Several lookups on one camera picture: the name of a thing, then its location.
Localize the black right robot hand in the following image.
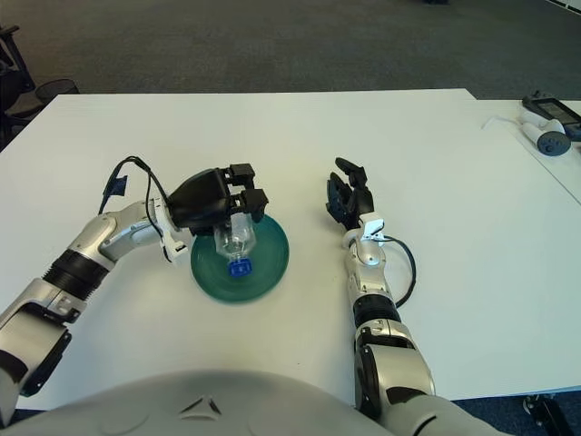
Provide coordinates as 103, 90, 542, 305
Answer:
324, 156, 376, 233

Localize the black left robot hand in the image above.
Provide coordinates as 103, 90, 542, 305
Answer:
167, 162, 270, 237

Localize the clear bottle with blue cap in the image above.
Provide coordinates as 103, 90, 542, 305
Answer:
212, 213, 255, 279

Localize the green round plate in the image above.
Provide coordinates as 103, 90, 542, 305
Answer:
190, 213, 291, 305

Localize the white handheld controller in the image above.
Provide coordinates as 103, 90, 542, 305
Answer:
519, 111, 572, 158

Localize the black office chair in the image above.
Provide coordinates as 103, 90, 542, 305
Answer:
0, 25, 46, 142

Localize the grey robot torso shell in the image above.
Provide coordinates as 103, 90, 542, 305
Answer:
0, 368, 505, 436

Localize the black table caster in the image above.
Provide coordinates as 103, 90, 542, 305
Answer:
521, 392, 568, 436

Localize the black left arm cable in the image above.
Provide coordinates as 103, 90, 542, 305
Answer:
97, 156, 172, 214

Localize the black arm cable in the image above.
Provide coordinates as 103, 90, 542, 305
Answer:
380, 235, 417, 309
97, 156, 172, 214

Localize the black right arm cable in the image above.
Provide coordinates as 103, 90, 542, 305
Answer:
380, 235, 417, 309

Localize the black wire mesh bin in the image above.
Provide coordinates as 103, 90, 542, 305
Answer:
34, 78, 81, 104

